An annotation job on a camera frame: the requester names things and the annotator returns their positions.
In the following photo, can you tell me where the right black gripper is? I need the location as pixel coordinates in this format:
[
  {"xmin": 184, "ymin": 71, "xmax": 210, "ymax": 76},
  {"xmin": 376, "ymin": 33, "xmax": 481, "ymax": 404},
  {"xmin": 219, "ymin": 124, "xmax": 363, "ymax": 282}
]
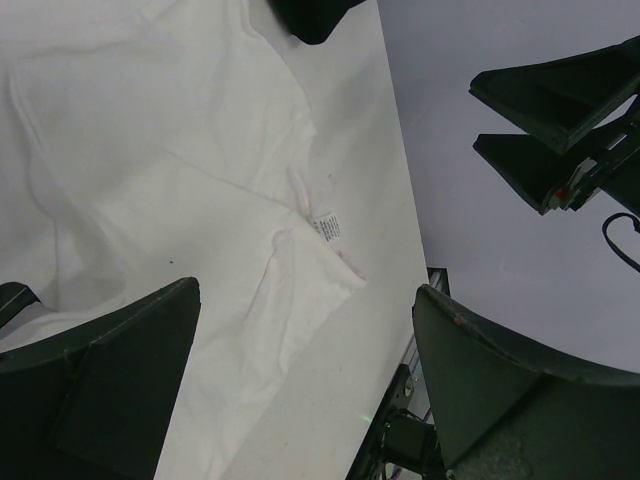
[{"xmin": 470, "ymin": 37, "xmax": 639, "ymax": 215}]

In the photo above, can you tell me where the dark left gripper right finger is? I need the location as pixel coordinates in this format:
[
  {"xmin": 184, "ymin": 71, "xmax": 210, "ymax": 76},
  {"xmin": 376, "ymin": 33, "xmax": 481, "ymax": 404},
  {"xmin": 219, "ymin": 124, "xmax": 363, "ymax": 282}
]
[{"xmin": 428, "ymin": 296, "xmax": 639, "ymax": 479}]

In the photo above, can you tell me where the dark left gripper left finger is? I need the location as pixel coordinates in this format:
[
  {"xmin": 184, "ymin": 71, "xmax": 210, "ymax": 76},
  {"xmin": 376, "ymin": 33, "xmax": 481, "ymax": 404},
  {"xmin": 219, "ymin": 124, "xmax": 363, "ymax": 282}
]
[{"xmin": 1, "ymin": 277, "xmax": 201, "ymax": 479}]

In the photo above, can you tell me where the white t-shirt with robot print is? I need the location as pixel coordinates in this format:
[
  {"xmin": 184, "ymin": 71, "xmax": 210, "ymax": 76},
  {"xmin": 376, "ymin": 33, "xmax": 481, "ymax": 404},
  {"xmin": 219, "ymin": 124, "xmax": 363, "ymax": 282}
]
[{"xmin": 1, "ymin": 1, "xmax": 363, "ymax": 479}]

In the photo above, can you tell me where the folded black t-shirt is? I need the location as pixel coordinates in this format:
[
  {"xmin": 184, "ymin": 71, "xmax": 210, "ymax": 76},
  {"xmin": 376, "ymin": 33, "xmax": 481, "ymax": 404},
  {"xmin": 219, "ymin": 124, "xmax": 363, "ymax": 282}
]
[{"xmin": 268, "ymin": 0, "xmax": 364, "ymax": 45}]

